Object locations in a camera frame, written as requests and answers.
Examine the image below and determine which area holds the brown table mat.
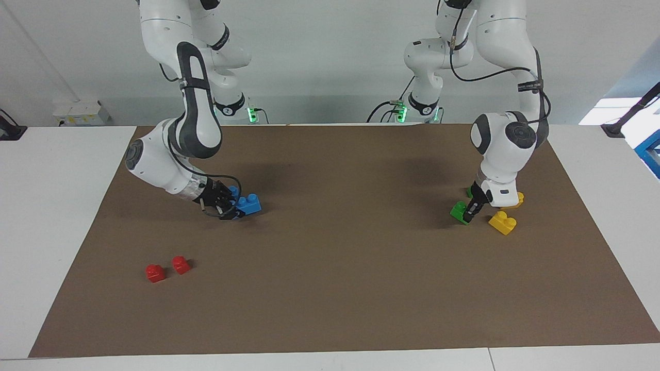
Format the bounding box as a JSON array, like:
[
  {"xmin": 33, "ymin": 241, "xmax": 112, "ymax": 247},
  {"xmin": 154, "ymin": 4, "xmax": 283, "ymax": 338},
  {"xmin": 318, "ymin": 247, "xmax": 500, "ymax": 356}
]
[{"xmin": 28, "ymin": 123, "xmax": 660, "ymax": 359}]

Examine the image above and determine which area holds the black angled stand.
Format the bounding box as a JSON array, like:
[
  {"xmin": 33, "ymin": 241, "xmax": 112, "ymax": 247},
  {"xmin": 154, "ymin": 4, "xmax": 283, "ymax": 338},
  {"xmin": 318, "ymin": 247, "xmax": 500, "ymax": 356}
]
[{"xmin": 601, "ymin": 82, "xmax": 660, "ymax": 139}]

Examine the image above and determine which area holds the white power strip box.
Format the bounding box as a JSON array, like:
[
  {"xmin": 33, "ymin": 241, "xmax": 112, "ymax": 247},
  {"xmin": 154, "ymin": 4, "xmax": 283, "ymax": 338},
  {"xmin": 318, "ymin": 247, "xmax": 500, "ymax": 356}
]
[{"xmin": 53, "ymin": 100, "xmax": 111, "ymax": 126}]

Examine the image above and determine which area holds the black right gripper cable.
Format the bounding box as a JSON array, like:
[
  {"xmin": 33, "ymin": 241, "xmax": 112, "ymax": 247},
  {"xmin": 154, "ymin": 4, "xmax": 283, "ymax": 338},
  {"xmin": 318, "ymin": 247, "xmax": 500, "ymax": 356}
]
[{"xmin": 164, "ymin": 62, "xmax": 243, "ymax": 221}]

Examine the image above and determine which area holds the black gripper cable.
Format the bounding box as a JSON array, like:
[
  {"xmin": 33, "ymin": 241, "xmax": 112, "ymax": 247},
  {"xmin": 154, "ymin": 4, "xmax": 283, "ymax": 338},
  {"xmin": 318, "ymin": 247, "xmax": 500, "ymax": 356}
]
[
  {"xmin": 164, "ymin": 62, "xmax": 243, "ymax": 221},
  {"xmin": 448, "ymin": 0, "xmax": 551, "ymax": 127}
]

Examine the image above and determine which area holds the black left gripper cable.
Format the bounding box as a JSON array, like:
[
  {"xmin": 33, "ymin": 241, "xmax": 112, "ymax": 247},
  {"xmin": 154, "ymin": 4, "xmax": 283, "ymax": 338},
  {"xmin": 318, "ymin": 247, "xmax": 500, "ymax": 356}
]
[{"xmin": 448, "ymin": 0, "xmax": 551, "ymax": 127}]

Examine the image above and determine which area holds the black base cable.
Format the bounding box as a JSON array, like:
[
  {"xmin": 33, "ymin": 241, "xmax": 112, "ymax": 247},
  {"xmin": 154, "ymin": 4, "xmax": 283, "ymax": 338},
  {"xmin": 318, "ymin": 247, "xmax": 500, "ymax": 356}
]
[{"xmin": 366, "ymin": 77, "xmax": 416, "ymax": 124}]

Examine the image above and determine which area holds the blue metal frame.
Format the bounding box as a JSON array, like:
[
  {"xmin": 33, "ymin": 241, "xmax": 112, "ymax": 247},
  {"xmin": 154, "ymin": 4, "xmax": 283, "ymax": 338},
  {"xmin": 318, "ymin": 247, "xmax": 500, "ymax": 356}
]
[{"xmin": 634, "ymin": 129, "xmax": 660, "ymax": 179}]

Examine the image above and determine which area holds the black clamp mount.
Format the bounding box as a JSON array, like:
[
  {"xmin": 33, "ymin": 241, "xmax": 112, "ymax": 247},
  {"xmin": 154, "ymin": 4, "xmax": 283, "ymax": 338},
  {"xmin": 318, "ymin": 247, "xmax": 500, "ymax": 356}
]
[{"xmin": 0, "ymin": 109, "xmax": 27, "ymax": 141}]

